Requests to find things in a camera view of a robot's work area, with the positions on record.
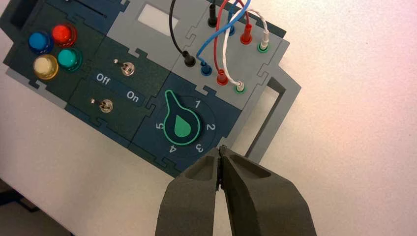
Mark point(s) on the yellow dome push button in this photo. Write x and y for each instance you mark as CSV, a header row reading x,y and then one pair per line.
x,y
45,66

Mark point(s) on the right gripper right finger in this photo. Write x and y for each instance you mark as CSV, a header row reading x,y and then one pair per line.
x,y
260,202

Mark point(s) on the metal toggle switch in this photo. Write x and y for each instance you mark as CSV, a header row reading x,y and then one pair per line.
x,y
126,68
105,105

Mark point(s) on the green dome push button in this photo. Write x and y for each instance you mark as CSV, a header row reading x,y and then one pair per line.
x,y
68,59

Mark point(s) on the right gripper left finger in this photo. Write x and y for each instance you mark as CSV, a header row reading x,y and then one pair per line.
x,y
190,202

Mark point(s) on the blue dome push button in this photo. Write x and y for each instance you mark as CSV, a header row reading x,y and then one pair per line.
x,y
39,42

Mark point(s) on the green teardrop rotary knob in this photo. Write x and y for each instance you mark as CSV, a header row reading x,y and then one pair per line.
x,y
180,126

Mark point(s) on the modular control panel box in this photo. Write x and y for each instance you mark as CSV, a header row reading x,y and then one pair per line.
x,y
143,75

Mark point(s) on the red dome push button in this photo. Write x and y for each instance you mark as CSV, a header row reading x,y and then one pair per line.
x,y
63,34

